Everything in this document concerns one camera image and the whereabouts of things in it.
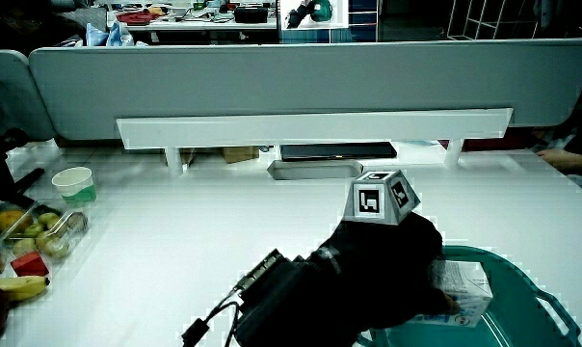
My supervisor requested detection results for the person's left hand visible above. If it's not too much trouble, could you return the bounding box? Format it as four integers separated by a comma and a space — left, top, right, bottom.
314, 169, 461, 334

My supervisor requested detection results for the white blue milk carton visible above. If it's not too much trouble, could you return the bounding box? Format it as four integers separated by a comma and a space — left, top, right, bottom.
406, 258, 494, 329

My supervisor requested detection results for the teal plastic basket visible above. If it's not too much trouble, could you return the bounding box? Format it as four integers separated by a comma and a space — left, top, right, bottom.
353, 244, 582, 347

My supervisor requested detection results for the another person's forearm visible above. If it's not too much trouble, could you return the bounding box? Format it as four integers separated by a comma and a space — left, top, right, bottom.
536, 147, 582, 177

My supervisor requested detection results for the grey shallow tray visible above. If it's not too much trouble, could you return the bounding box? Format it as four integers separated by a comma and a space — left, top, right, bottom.
266, 159, 365, 182

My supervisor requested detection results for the black keyboard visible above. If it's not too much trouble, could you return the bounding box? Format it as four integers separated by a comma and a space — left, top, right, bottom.
279, 141, 398, 163

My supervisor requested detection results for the white desk shelf riser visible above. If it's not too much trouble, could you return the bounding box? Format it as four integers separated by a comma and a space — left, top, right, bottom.
116, 107, 515, 177

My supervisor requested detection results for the brown cardboard box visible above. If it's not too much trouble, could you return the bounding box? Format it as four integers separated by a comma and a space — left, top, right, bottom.
222, 146, 261, 165

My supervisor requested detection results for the long grey divider panel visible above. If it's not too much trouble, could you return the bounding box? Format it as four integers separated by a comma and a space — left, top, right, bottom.
28, 38, 582, 142

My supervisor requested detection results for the white poster with green object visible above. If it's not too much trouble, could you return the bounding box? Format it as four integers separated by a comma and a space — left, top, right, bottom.
278, 0, 350, 31

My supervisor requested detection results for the black bag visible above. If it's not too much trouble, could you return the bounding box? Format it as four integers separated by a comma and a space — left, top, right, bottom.
233, 5, 270, 25

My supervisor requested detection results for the white background table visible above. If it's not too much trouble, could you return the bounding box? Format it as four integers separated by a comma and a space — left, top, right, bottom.
105, 4, 278, 34

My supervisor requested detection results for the white green paper cup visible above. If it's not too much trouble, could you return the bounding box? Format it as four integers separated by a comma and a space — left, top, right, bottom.
51, 166, 98, 209

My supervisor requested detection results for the clear plastic fruit container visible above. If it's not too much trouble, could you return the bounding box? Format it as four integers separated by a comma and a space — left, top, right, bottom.
0, 200, 92, 272

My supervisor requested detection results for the red cloth item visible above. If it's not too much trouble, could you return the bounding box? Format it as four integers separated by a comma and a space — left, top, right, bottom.
116, 11, 161, 27

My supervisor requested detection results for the red block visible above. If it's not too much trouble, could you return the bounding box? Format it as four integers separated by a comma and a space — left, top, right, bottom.
10, 251, 50, 278

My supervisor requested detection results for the blue plastic bag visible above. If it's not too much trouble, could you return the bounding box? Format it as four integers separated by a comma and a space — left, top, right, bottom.
85, 20, 136, 48

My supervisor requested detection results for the yellow banana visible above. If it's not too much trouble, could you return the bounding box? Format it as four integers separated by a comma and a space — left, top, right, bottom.
0, 275, 51, 303

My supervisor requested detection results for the orange fruit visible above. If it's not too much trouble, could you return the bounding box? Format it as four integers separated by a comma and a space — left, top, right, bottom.
0, 209, 34, 235

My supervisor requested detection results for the short grey divider panel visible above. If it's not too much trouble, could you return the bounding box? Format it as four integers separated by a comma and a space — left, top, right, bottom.
0, 49, 57, 143

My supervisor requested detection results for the black cable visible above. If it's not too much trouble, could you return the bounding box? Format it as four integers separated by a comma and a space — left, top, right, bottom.
181, 288, 244, 347

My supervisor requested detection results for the white wire rack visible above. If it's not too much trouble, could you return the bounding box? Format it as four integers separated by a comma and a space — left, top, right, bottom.
446, 0, 539, 40

